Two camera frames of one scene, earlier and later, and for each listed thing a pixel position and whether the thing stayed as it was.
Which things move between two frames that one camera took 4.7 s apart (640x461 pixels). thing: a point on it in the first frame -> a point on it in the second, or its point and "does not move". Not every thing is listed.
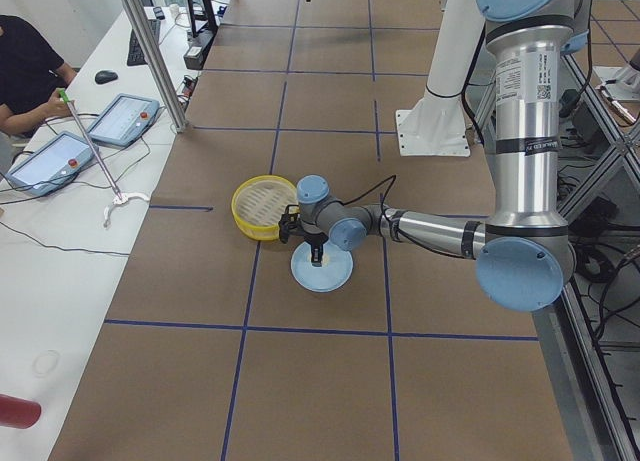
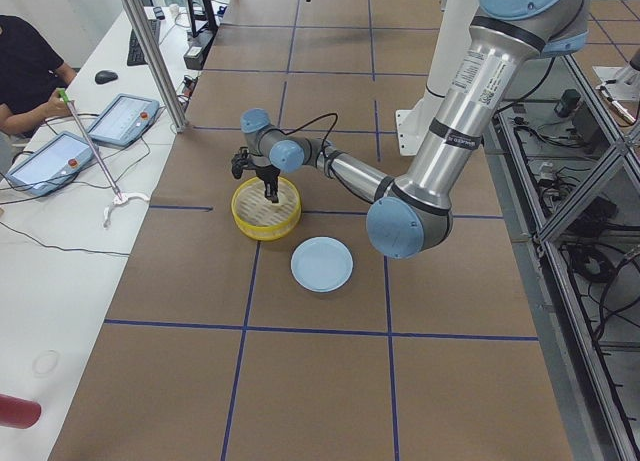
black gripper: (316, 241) -> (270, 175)
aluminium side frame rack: (591, 341) does not move
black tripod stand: (206, 23) does not move
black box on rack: (568, 100) does not move
